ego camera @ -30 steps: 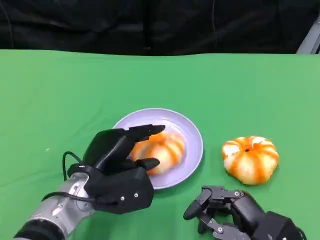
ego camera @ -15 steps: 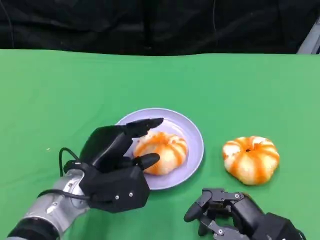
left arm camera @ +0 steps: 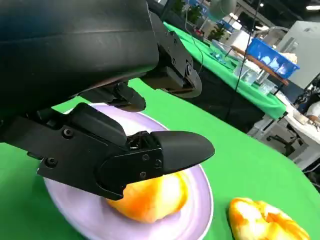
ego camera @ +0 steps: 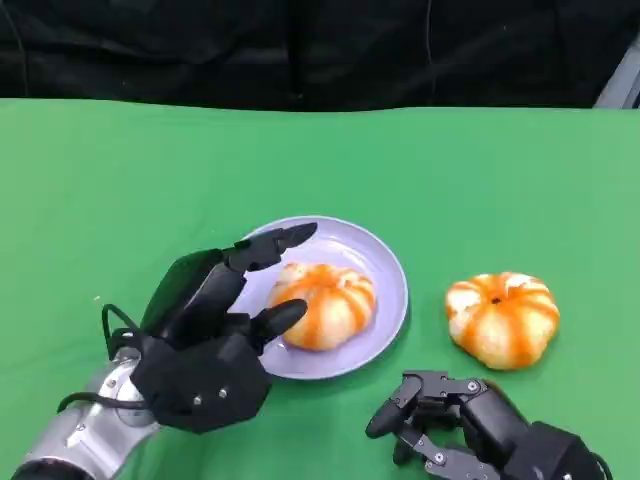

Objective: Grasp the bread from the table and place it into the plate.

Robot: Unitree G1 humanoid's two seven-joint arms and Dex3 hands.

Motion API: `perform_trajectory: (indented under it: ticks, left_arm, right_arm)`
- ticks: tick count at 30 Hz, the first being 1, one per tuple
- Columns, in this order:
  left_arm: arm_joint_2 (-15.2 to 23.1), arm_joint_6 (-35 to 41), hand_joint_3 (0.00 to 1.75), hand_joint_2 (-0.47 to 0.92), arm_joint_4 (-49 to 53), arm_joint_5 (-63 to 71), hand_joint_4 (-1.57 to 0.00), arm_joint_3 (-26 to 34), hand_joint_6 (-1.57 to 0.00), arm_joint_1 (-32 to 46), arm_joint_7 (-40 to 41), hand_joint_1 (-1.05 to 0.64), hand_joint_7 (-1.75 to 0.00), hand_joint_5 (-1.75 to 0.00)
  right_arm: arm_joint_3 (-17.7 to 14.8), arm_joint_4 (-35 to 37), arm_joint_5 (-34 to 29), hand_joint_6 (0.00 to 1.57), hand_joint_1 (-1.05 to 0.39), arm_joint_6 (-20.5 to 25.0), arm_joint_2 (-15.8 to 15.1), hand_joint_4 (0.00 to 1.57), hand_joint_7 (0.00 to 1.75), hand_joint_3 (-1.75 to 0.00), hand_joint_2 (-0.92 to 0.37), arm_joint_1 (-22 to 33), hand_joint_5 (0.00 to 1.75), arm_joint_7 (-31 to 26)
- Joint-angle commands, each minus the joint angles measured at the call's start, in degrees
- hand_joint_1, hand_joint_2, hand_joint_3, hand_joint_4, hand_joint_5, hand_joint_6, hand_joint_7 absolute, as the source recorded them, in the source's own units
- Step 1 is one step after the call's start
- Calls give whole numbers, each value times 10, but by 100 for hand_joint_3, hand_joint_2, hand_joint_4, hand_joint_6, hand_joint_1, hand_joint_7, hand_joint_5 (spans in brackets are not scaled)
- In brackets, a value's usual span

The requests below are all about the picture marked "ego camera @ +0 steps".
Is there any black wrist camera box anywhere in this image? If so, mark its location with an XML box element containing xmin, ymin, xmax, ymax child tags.
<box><xmin>130</xmin><ymin>333</ymin><xmax>274</xmax><ymax>435</ymax></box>
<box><xmin>509</xmin><ymin>420</ymin><xmax>614</xmax><ymax>480</ymax></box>

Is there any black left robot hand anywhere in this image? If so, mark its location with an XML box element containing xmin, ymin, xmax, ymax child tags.
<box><xmin>139</xmin><ymin>222</ymin><xmax>319</xmax><ymax>361</ymax></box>

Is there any green table cloth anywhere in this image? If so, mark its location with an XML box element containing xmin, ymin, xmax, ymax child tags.
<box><xmin>0</xmin><ymin>99</ymin><xmax>640</xmax><ymax>480</ymax></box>

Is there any orange and white bread roll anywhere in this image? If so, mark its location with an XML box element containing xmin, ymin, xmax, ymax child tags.
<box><xmin>444</xmin><ymin>272</ymin><xmax>560</xmax><ymax>371</ymax></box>
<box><xmin>267</xmin><ymin>263</ymin><xmax>377</xmax><ymax>351</ymax></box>

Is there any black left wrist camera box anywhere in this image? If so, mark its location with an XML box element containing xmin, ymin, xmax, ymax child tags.
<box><xmin>130</xmin><ymin>333</ymin><xmax>274</xmax><ymax>435</ymax></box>

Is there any lilac plate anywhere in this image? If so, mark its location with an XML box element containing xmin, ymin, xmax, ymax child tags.
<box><xmin>234</xmin><ymin>215</ymin><xmax>410</xmax><ymax>381</ymax></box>

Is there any grey metal frame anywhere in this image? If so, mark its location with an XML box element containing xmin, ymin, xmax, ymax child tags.
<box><xmin>593</xmin><ymin>42</ymin><xmax>640</xmax><ymax>110</ymax></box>

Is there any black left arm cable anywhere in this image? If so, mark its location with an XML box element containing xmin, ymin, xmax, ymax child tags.
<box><xmin>101</xmin><ymin>303</ymin><xmax>144</xmax><ymax>361</ymax></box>
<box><xmin>55</xmin><ymin>392</ymin><xmax>151</xmax><ymax>416</ymax></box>

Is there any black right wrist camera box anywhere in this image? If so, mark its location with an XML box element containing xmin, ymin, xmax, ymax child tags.
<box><xmin>509</xmin><ymin>420</ymin><xmax>614</xmax><ymax>480</ymax></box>

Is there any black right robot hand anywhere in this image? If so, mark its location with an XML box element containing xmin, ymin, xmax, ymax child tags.
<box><xmin>364</xmin><ymin>369</ymin><xmax>534</xmax><ymax>480</ymax></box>

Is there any black backdrop cloth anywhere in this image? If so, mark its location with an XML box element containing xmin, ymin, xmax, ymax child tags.
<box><xmin>0</xmin><ymin>0</ymin><xmax>640</xmax><ymax>114</ymax></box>

